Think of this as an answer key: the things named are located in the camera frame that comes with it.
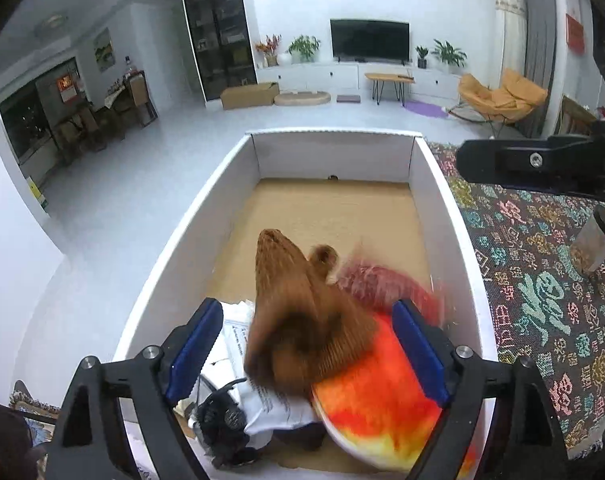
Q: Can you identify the small wooden coffee table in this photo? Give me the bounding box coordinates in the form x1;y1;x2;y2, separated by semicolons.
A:
364;71;417;108

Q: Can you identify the green potted plant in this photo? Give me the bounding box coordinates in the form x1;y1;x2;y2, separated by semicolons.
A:
287;35;321;63
432;39;467;74

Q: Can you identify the red flower vase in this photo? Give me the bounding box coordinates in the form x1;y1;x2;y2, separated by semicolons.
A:
255;35;282;67

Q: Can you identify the orange lounge chair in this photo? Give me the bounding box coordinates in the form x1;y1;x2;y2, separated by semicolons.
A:
443;68;549;138

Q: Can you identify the black television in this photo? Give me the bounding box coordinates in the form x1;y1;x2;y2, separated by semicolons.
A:
330;18;411;64

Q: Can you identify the brown knitted hat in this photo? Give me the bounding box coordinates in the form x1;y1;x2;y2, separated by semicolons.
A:
246;229;377;396

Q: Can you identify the white standing air conditioner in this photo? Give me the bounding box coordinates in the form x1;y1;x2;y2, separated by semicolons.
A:
489;0;527;89

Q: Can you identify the green potted plant left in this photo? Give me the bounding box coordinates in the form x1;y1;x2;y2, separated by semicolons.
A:
287;35;321;63

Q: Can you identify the black glass display cabinet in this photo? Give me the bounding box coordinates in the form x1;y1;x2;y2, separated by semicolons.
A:
183;0;256;101

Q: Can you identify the patterned woven tablecloth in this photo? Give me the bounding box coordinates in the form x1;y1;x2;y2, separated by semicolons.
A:
429;143;605;458

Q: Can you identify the dark wooden side table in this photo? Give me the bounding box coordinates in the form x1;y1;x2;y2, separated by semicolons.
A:
557;96;598;136

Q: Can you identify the clear jar black lid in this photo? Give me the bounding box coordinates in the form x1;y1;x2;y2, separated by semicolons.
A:
569;204;605;275

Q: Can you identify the white tv console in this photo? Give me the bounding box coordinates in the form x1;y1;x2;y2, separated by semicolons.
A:
256;62;460;105

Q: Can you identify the brown cardboard box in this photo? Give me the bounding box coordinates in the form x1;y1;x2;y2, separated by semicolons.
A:
220;82;280;110

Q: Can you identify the white cardboard storage box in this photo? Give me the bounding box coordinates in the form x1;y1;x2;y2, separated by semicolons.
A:
115;128;497;361

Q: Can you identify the purple floor mat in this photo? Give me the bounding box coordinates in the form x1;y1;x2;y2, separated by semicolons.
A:
403;101;448;118

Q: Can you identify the green potted plant right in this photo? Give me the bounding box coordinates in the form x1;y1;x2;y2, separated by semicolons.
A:
432;39;467;74

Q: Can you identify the white printed snack packet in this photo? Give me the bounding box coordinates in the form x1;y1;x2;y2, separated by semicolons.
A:
200;300;320;440

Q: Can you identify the orange plush fish toy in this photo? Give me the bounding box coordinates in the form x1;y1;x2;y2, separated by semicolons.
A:
309;309;484;476

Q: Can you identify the round beige floor cushion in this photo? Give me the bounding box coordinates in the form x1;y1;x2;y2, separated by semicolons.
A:
274;91;331;106

